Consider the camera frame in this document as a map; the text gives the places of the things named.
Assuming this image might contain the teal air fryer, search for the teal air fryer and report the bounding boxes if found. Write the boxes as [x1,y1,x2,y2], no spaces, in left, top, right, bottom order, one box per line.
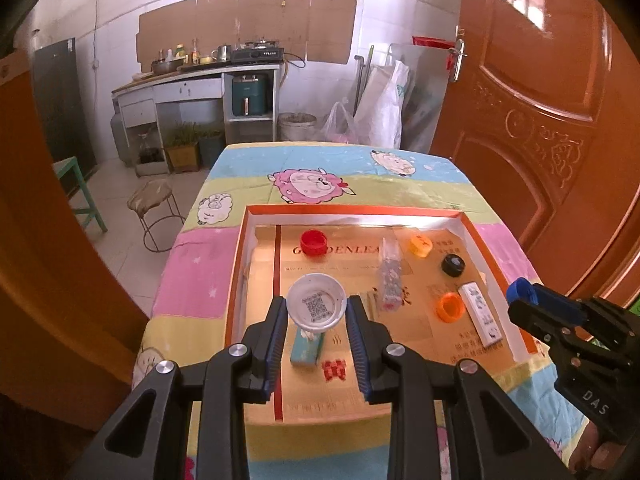
[231,74,268,117]

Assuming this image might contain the clear plastic tube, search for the clear plastic tube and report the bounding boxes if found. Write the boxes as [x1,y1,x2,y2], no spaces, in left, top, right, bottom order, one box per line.
[377,237,407,313]

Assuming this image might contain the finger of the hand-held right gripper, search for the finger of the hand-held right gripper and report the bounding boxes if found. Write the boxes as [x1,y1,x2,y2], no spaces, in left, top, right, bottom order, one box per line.
[532,284,640,356]
[507,300,563,346]

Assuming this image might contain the grey poles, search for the grey poles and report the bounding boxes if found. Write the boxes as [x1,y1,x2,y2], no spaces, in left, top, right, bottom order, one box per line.
[354,45,376,116]

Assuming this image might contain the black gas stove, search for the black gas stove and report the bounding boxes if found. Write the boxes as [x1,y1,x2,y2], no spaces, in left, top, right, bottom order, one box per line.
[231,45,285,63]

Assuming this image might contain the white woven sack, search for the white woven sack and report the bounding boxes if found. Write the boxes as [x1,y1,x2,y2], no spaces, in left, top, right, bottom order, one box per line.
[352,60,418,150]

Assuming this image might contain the teal lighter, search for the teal lighter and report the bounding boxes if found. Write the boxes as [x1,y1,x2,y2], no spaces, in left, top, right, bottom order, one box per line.
[290,327,326,367]

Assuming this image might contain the person's right hand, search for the person's right hand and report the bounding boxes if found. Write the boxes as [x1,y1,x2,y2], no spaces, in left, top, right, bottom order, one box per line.
[572,420,628,473]

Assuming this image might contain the metal bowl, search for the metal bowl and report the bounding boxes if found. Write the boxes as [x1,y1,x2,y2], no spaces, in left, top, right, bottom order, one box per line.
[151,57,186,75]

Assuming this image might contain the cardboard wall sheets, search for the cardboard wall sheets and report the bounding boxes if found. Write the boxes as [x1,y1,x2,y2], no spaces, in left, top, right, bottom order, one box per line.
[137,0,358,66]

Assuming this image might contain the white kitchen counter cabinet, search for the white kitchen counter cabinet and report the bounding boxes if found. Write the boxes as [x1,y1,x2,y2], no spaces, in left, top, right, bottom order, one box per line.
[111,62,282,161]

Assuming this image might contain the white bottle cap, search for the white bottle cap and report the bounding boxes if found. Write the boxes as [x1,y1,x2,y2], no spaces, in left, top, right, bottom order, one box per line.
[287,273,347,333]

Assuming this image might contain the dark planter pot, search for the dark planter pot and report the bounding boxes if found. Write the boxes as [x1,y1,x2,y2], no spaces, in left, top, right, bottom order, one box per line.
[198,127,226,168]

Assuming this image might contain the shallow cardboard box tray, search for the shallow cardboard box tray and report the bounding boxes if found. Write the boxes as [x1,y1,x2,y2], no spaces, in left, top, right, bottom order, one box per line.
[225,204,541,426]

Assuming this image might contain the dark refrigerator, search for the dark refrigerator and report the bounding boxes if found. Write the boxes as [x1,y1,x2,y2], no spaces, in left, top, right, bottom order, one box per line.
[31,37,98,181]

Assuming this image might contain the round grey basin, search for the round grey basin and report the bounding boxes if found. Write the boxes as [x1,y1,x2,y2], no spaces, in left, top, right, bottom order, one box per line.
[277,112,318,142]

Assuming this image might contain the black bottle cap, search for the black bottle cap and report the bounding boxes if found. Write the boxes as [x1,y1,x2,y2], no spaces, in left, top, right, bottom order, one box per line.
[441,254,467,278]

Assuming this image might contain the carved wooden door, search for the carved wooden door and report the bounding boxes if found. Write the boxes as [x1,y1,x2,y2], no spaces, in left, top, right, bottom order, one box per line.
[430,0,640,311]

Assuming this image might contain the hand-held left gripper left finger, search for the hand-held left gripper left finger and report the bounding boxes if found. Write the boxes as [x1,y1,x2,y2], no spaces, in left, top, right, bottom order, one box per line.
[65,296,290,480]

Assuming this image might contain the round metal stool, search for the round metal stool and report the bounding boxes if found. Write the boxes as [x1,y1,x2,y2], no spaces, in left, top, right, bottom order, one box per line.
[126,179,187,253]

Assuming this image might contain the grey woven sack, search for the grey woven sack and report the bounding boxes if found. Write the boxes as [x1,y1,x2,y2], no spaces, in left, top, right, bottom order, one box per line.
[405,67,448,153]

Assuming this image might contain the green chair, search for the green chair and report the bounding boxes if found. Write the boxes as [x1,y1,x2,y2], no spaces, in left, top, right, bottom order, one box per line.
[52,156,108,233]

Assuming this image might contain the wooden planter crate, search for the wooden planter crate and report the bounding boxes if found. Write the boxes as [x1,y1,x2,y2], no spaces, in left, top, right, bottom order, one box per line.
[164,132,202,175]

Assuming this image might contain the cartoon sheep printed blanket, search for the cartoon sheep printed blanket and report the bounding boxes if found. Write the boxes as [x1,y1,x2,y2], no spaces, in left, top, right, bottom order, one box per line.
[131,142,593,480]

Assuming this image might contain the orange bottle cap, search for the orange bottle cap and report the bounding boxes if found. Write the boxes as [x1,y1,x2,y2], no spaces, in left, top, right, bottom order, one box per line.
[435,292,464,323]

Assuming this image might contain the blue bottle cap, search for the blue bottle cap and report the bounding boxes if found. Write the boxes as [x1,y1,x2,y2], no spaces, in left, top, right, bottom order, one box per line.
[506,280,537,307]

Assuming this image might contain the metal door handle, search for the metal door handle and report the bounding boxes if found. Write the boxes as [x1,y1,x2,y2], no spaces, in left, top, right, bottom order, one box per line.
[447,25,469,83]

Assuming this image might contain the clear plastic bag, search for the clear plastic bag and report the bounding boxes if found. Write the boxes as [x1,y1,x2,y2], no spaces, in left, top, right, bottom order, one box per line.
[320,101,363,145]

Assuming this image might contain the red bottle cap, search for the red bottle cap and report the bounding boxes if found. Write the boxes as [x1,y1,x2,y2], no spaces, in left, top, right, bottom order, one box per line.
[301,230,329,257]

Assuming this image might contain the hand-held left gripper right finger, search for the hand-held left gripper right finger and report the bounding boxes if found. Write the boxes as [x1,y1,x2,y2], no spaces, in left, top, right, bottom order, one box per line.
[346,295,573,480]

